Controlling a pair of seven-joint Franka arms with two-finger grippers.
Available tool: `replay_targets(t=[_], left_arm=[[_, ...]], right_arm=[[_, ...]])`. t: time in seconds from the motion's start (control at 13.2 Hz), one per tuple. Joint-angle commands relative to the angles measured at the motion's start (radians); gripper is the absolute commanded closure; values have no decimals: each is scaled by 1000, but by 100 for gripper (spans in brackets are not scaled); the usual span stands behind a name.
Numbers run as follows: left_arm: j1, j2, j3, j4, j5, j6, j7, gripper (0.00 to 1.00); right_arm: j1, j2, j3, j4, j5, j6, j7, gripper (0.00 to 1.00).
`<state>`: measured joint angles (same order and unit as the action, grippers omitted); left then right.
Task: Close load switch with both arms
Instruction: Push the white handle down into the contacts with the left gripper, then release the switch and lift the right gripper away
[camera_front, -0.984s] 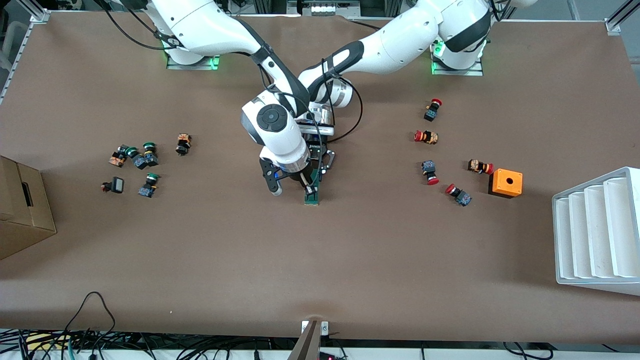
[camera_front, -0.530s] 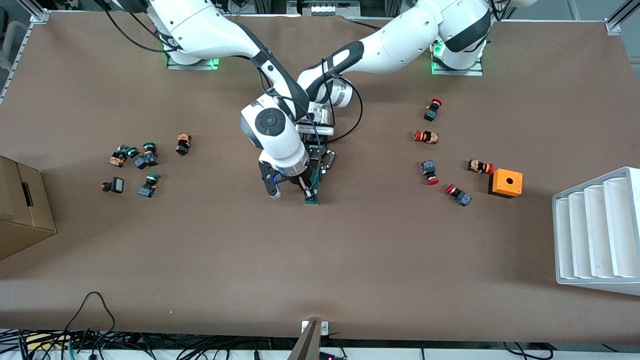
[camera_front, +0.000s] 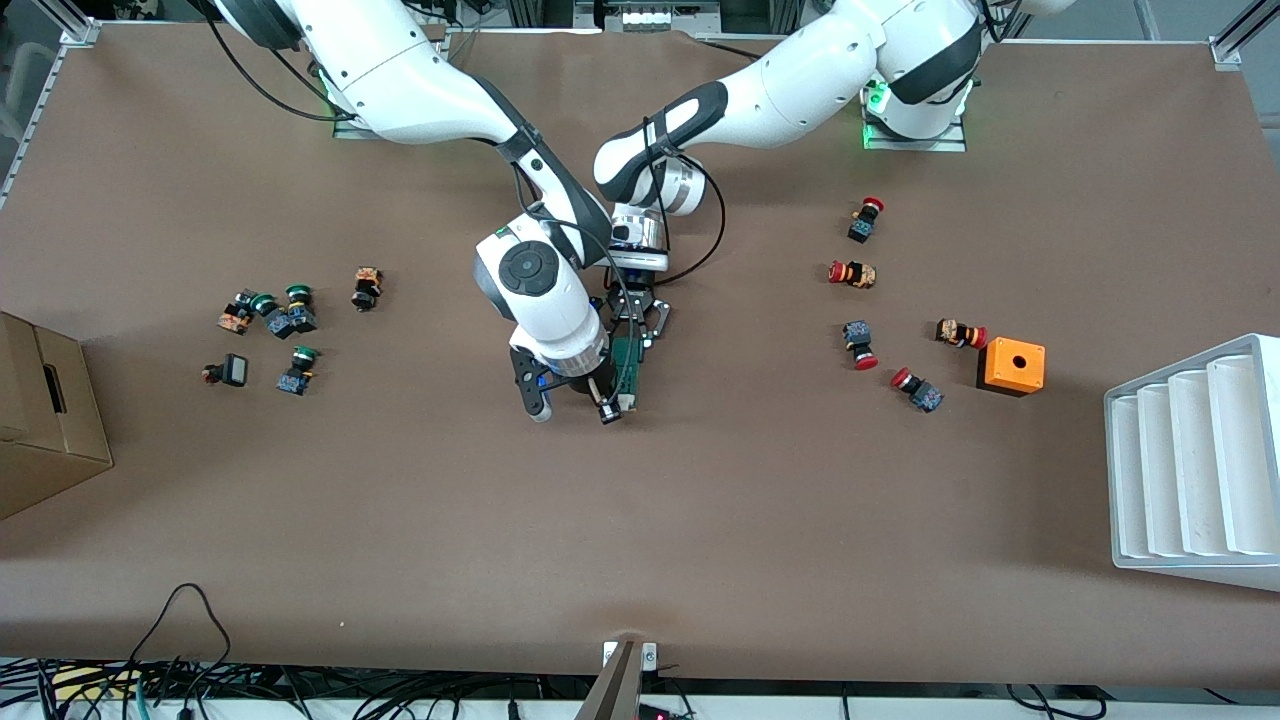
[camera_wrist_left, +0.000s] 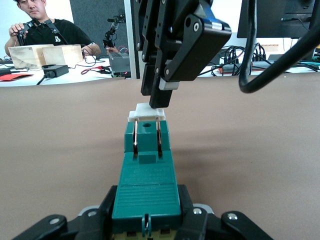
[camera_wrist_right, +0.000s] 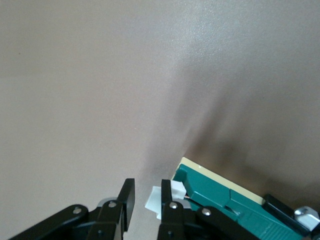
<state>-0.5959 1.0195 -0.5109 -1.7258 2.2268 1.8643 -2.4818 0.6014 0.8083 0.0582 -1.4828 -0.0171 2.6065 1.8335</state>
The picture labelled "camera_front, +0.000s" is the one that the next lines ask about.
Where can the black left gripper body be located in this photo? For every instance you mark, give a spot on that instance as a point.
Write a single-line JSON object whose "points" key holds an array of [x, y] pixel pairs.
{"points": [[637, 300]]}

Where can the green load switch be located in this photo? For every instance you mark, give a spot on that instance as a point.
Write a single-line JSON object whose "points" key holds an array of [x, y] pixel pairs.
{"points": [[630, 365]]}

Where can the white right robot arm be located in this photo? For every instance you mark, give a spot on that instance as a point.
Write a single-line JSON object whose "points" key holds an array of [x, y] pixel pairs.
{"points": [[540, 290]]}

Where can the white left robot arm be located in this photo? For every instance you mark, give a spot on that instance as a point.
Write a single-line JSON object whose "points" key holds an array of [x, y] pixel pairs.
{"points": [[800, 80]]}

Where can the red push button blue block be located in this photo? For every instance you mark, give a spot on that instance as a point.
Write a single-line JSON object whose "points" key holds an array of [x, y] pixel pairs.
{"points": [[862, 228], [858, 338], [922, 393]]}

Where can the red push button orange block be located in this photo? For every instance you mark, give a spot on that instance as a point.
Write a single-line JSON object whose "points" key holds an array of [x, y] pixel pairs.
{"points": [[855, 274], [958, 332]]}

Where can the white power strip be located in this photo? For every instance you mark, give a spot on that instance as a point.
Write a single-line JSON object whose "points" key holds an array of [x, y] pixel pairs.
{"points": [[650, 17]]}

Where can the green push button blue block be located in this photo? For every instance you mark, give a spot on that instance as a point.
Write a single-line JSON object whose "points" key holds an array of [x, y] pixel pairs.
{"points": [[278, 324], [302, 316], [297, 378]]}

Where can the black square push button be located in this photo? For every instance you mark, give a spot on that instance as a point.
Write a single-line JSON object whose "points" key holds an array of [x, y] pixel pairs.
{"points": [[235, 371]]}

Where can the orange box with hole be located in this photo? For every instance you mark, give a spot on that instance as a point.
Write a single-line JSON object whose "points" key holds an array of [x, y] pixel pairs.
{"points": [[1015, 365]]}

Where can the brown cardboard box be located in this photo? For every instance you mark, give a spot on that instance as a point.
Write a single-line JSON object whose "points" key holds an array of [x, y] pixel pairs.
{"points": [[45, 440]]}

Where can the white stepped tray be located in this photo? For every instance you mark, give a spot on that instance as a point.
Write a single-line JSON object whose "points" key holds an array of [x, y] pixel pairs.
{"points": [[1190, 470]]}

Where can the yellow tag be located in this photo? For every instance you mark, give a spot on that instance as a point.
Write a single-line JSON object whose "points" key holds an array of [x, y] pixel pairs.
{"points": [[85, 683]]}

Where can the brown camera mount post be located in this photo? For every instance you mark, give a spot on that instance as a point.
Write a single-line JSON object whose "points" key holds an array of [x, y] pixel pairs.
{"points": [[612, 690]]}

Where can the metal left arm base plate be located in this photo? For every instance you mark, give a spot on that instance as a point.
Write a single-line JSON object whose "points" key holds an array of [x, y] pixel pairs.
{"points": [[915, 146]]}

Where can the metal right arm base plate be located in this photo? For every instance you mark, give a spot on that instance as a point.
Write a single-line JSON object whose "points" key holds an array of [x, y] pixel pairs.
{"points": [[350, 131]]}

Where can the aluminium frame profile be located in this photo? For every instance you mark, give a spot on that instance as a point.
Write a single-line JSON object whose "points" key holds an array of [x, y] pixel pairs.
{"points": [[80, 32], [1240, 35]]}

